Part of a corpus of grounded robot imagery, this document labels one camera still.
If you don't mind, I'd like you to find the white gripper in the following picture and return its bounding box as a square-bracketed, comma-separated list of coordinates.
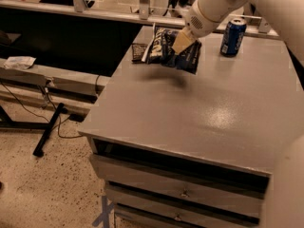
[172, 0, 246, 55]

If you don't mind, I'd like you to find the blue Kettle chip bag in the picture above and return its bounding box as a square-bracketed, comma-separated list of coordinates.
[142, 26, 201, 74]

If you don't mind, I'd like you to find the dark rxbar chocolate bar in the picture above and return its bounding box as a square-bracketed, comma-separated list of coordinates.
[132, 43, 147, 63]

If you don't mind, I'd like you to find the blue soda can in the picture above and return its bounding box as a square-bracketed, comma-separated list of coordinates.
[220, 17, 247, 57]

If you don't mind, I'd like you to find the upper grey drawer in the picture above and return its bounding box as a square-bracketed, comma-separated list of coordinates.
[89, 154, 261, 218]

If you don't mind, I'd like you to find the grey drawer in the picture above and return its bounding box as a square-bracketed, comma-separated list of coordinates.
[106, 181, 259, 228]
[89, 154, 261, 218]

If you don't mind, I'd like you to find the grey side bench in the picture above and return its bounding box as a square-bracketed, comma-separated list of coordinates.
[0, 59, 110, 115]

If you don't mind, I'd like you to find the white crumpled cloth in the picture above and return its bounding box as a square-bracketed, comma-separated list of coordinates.
[4, 56, 35, 70]

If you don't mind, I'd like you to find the lower grey drawer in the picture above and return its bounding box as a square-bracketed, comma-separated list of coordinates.
[106, 181, 259, 228]

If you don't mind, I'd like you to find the black metal table leg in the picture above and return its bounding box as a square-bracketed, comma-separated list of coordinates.
[33, 103, 65, 158]

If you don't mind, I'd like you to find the blue floor tape cross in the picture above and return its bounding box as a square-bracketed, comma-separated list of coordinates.
[92, 196, 114, 228]

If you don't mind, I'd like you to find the black floor cable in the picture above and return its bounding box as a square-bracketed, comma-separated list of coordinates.
[0, 74, 103, 140]

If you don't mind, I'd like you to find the metal railing frame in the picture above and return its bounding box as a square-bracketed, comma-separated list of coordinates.
[0, 0, 279, 38]

